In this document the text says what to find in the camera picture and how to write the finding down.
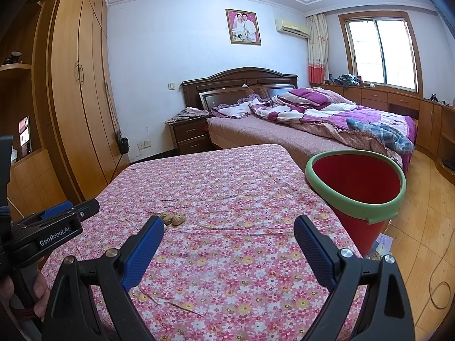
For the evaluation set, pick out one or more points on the phone with lit screen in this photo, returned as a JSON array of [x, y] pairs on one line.
[[25, 131]]

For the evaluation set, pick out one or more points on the wall power socket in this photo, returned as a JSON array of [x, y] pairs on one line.
[[145, 144]]

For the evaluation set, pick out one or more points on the blue plaid shirt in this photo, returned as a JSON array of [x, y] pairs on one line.
[[384, 131]]

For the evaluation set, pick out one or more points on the pale folded cloth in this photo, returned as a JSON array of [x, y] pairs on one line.
[[188, 113]]

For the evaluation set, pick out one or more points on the dark wooden headboard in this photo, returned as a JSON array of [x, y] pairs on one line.
[[231, 81]]

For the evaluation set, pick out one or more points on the wooden wardrobe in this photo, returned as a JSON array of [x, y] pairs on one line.
[[81, 96]]

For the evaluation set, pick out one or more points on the wooden framed window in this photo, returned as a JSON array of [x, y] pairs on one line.
[[380, 53]]

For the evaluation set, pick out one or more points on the person's left hand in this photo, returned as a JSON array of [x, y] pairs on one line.
[[39, 293]]

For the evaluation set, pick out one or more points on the bed with brown sheet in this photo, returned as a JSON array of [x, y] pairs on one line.
[[256, 131]]

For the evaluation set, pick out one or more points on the white and red curtain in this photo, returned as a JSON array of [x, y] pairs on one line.
[[317, 49]]

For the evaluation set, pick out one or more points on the low wooden cabinet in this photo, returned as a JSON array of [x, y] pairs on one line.
[[401, 103]]

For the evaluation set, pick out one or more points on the framed wall photo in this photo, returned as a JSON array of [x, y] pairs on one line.
[[243, 26]]

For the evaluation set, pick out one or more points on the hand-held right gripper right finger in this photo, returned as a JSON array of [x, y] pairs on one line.
[[316, 252]]

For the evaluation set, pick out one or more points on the ruffled white pillow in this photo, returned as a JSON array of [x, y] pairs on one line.
[[231, 110]]

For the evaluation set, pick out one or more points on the red bucket with green rim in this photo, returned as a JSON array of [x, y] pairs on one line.
[[355, 177]]

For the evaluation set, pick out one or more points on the wall air conditioner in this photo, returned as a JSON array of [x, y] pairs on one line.
[[291, 26]]

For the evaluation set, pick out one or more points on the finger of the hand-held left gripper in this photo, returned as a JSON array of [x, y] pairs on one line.
[[57, 209], [87, 209]]

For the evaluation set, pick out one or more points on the dark wooden nightstand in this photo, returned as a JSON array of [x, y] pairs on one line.
[[192, 135]]

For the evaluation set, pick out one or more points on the blue clothes pile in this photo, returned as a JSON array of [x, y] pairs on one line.
[[346, 81]]

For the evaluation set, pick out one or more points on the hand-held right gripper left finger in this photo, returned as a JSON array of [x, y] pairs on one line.
[[142, 252]]

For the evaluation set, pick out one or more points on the small black gadget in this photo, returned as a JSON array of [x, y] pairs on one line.
[[433, 97]]

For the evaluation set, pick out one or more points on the black plug adapter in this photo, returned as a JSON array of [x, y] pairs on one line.
[[123, 144]]

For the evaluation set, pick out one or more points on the pale paper packet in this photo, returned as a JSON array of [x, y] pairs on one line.
[[384, 243]]

